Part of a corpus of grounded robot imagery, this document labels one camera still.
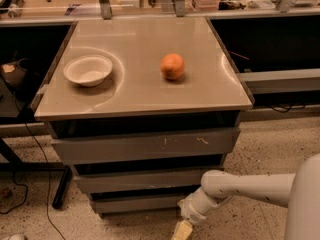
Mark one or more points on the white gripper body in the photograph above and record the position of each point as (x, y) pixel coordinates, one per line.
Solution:
(194, 210)

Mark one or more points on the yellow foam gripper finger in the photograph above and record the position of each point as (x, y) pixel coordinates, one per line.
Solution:
(182, 230)

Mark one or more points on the grey bottom drawer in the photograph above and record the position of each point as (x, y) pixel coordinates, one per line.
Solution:
(135, 203)

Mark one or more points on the grey drawer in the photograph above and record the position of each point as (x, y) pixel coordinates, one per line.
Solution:
(135, 203)
(141, 180)
(133, 147)

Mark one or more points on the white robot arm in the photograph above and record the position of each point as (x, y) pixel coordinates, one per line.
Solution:
(299, 193)

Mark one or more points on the grey middle drawer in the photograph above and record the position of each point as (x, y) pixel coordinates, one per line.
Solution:
(141, 180)

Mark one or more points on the grey top drawer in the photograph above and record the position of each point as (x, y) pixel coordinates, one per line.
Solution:
(133, 147)

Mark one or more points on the grey drawer cabinet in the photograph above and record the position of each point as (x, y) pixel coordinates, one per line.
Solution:
(136, 99)

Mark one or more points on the black desk leg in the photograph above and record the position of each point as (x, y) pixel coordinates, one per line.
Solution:
(62, 188)

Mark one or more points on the orange fruit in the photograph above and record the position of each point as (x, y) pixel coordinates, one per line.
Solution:
(172, 66)

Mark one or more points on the grey metal beam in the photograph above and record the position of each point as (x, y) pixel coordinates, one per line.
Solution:
(284, 81)

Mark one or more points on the white paper bowl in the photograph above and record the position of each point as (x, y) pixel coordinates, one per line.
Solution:
(89, 70)

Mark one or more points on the dark bag under desk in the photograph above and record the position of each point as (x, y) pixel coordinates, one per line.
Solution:
(20, 77)

